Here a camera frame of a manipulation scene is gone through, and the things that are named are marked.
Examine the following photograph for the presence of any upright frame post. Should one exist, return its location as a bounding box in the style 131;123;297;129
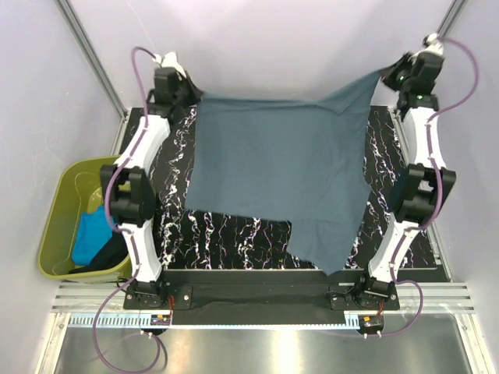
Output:
437;0;469;37
55;0;128;118

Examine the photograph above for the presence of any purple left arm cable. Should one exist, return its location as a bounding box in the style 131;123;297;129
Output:
91;46;168;372

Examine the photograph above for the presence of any bright blue t shirt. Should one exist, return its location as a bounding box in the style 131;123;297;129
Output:
72;206;113;266

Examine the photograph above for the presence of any slate blue t shirt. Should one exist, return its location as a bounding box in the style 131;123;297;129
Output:
186;72;380;274

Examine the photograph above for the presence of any right connector box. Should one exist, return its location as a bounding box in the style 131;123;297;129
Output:
359;314;384;330

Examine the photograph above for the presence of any black t shirt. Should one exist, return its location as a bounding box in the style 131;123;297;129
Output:
69;234;128;274

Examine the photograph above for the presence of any right upright frame post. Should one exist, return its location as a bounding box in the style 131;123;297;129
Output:
437;0;469;37

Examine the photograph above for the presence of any left connector box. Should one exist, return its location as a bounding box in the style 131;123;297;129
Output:
150;313;172;326

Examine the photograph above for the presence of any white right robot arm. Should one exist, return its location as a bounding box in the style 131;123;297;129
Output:
354;49;457;309

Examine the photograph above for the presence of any left upright frame post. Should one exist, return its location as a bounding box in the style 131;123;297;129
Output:
55;0;128;118

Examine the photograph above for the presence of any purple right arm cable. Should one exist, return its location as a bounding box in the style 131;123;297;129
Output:
358;37;479;338

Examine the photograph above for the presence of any connector box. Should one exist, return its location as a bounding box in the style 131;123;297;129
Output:
150;313;172;326
359;314;384;330

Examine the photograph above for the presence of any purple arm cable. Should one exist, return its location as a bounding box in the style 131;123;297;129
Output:
358;37;479;338
91;46;168;372

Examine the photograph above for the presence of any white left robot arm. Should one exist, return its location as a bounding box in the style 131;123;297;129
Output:
100;65;201;309

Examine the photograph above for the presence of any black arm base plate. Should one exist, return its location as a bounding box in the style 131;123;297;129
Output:
124;270;399;323

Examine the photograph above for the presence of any white slotted cable duct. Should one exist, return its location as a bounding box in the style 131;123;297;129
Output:
68;312;360;331

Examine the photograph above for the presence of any aluminium frame rail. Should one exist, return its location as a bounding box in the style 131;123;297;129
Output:
52;281;475;314

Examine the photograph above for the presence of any olive green plastic bin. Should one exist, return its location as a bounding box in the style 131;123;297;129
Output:
37;156;132;284

